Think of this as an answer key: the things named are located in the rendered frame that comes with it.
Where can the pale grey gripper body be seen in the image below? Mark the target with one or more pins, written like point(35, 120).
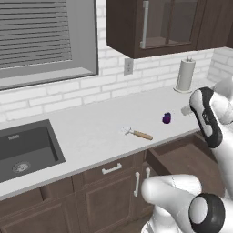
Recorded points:
point(185, 111)

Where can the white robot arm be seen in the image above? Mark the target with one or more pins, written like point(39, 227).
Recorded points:
point(176, 197)

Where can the open brown drawer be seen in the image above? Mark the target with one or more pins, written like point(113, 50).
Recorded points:
point(182, 160)

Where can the brown drawer front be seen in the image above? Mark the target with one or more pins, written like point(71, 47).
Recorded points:
point(91, 176)

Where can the small purple fruit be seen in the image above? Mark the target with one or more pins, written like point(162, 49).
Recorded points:
point(167, 118)

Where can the white paper towel roll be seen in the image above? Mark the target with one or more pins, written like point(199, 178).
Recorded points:
point(185, 75)

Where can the glass cupboard door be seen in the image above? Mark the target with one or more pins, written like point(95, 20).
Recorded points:
point(170, 21)

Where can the narrow brown cupboard door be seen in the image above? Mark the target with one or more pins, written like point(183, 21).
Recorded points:
point(142, 206)

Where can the brown base cupboard door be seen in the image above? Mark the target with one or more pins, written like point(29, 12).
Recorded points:
point(106, 203)

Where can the grey framed window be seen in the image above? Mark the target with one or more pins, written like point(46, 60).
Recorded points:
point(84, 36)

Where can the brown sink front panel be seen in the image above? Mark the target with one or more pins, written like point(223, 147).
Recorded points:
point(57, 189)

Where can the dark grey sink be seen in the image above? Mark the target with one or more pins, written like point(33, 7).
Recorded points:
point(27, 148)

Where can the grey window blinds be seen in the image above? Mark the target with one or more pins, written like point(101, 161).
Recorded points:
point(33, 30)

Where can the wide brown cupboard door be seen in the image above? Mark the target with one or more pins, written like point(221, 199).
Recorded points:
point(36, 218)

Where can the grey wall socket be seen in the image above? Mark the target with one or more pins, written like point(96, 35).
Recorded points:
point(128, 66)

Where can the dark brown wall cupboard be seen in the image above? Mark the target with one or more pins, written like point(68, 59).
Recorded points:
point(121, 27)

